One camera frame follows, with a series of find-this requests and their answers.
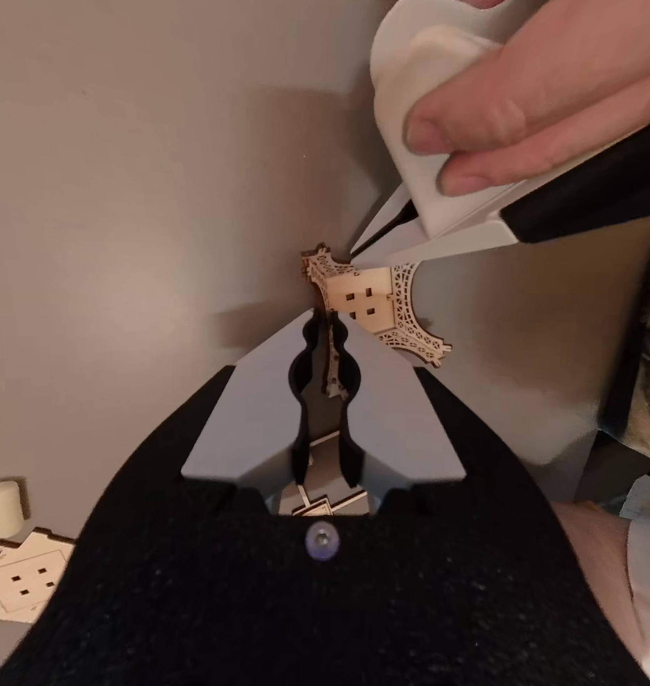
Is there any white cylinder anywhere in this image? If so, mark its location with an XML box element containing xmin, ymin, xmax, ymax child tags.
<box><xmin>0</xmin><ymin>481</ymin><xmax>27</xmax><ymax>540</ymax></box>

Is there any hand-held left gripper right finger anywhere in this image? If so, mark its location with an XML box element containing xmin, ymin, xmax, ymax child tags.
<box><xmin>333</xmin><ymin>311</ymin><xmax>468</xmax><ymax>513</ymax></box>

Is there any wooden tower model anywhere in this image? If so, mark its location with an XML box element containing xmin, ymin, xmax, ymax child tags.
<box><xmin>302</xmin><ymin>242</ymin><xmax>453</xmax><ymax>400</ymax></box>

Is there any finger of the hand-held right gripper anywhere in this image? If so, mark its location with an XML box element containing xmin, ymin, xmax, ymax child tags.
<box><xmin>352</xmin><ymin>214</ymin><xmax>520</xmax><ymax>270</ymax></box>
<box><xmin>351</xmin><ymin>182</ymin><xmax>429</xmax><ymax>257</ymax></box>

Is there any person's right hand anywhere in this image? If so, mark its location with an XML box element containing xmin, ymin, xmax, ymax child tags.
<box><xmin>404</xmin><ymin>0</ymin><xmax>650</xmax><ymax>197</ymax></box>

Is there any wooden puzzle piece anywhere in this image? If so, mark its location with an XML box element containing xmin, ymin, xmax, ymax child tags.
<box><xmin>278</xmin><ymin>434</ymin><xmax>370</xmax><ymax>516</ymax></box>

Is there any wooden puzzle sheet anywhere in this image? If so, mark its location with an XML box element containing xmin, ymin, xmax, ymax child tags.
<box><xmin>0</xmin><ymin>528</ymin><xmax>77</xmax><ymax>625</ymax></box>

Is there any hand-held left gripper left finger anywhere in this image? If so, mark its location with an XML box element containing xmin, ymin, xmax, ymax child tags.
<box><xmin>181</xmin><ymin>308</ymin><xmax>323</xmax><ymax>513</ymax></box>

